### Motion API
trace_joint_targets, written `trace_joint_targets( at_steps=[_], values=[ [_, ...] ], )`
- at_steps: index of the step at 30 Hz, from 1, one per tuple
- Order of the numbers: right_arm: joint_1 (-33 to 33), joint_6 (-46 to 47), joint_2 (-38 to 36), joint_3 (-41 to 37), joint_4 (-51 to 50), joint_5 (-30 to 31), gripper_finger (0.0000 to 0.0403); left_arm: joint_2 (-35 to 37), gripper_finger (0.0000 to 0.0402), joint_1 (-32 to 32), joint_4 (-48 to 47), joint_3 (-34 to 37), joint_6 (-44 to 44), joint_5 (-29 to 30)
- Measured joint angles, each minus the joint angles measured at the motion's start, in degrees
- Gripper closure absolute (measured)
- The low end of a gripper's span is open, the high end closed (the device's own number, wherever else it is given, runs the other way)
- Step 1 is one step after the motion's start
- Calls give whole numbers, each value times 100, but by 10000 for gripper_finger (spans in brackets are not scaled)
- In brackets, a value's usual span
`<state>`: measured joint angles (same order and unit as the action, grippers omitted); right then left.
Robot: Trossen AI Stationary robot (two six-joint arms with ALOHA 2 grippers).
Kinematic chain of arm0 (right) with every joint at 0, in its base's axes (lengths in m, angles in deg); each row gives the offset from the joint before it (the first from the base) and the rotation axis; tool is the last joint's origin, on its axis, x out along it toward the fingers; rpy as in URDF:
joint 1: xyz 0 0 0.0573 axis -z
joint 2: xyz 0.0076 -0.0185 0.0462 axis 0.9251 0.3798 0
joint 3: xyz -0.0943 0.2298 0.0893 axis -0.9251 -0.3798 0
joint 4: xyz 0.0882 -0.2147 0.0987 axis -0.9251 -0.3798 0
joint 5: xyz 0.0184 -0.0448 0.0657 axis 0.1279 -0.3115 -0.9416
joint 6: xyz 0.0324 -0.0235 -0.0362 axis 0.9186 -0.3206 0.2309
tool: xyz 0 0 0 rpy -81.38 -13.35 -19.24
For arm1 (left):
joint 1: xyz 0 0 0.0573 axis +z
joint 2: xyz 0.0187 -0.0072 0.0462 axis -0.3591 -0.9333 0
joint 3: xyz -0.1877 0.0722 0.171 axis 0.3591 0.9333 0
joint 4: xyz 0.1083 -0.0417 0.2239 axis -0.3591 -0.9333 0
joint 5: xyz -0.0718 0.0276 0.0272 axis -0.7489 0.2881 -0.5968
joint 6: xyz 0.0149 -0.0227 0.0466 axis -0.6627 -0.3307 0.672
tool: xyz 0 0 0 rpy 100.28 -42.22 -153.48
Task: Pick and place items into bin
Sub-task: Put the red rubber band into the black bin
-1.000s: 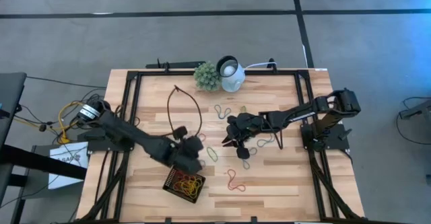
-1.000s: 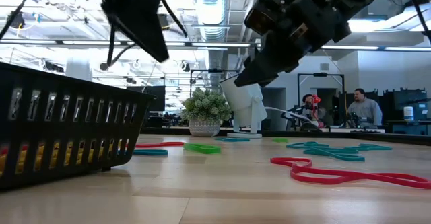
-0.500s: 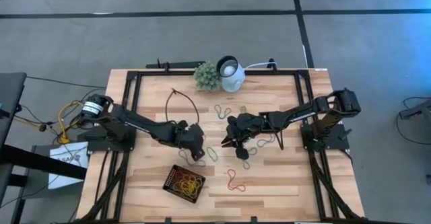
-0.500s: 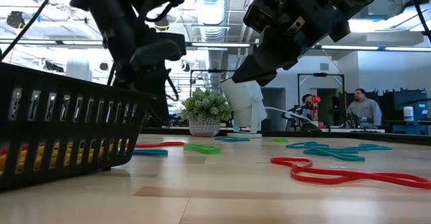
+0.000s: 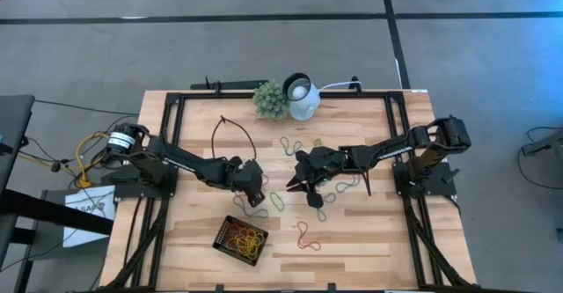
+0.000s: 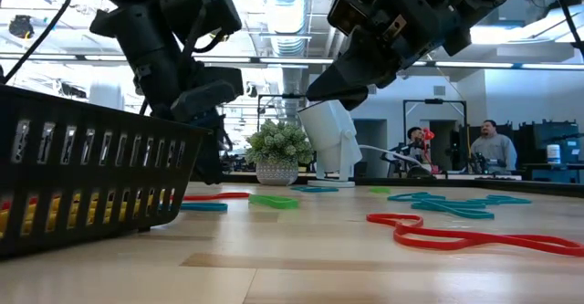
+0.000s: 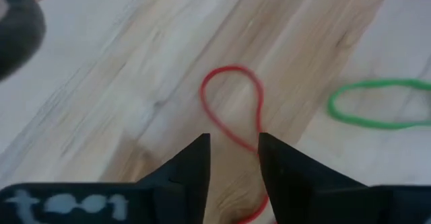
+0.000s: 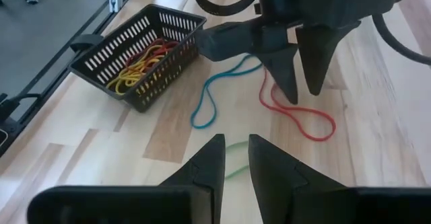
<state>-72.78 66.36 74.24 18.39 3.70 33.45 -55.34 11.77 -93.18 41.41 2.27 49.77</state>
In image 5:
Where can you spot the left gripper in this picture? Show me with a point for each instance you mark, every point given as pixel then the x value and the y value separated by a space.
pixel 248 176

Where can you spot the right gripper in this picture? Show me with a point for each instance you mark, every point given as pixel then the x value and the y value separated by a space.
pixel 321 163

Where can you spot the long blue rubber band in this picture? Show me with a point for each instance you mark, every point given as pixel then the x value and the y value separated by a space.
pixel 259 216

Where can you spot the long red rubber band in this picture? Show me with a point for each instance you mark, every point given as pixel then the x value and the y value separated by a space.
pixel 265 180

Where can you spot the teal rubber band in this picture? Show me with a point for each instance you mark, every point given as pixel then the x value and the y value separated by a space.
pixel 341 188
pixel 322 219

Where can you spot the yellow rubber band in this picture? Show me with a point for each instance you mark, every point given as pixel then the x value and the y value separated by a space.
pixel 244 249
pixel 253 240

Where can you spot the yellow-green rubber band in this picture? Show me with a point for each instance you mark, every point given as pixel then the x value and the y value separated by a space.
pixel 317 142

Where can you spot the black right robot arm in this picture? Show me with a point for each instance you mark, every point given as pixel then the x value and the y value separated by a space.
pixel 387 150

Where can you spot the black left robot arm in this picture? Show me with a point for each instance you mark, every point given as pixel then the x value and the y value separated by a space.
pixel 184 163

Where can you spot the black slotted plastic bin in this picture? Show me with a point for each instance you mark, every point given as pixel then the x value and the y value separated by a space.
pixel 222 236

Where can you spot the green rubber band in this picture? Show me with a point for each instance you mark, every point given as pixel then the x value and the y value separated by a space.
pixel 271 195

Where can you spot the white desk lamp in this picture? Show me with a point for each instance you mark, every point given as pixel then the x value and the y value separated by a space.
pixel 308 104

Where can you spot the green potted plant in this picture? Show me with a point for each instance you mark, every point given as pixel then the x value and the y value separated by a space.
pixel 270 100

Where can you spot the black mounting bar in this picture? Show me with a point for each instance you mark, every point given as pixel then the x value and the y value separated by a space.
pixel 237 84

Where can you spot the white paper sheet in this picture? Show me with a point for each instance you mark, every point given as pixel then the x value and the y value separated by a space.
pixel 105 196

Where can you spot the black desk beam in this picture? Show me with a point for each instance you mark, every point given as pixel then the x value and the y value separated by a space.
pixel 53 214

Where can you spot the grey equipment stand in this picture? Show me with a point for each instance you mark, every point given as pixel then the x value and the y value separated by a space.
pixel 545 143

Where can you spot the grey desk surface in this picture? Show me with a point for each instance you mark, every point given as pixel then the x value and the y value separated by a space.
pixel 13 126

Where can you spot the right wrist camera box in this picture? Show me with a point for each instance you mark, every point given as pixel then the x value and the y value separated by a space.
pixel 315 199

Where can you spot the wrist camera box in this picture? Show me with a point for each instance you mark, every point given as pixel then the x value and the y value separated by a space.
pixel 235 161
pixel 315 199

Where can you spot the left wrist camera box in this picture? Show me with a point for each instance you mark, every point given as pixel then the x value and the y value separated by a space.
pixel 235 161

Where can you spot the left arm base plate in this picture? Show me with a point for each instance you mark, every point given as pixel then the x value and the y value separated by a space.
pixel 132 192

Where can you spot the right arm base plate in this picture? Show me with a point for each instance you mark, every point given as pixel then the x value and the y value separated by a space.
pixel 440 183

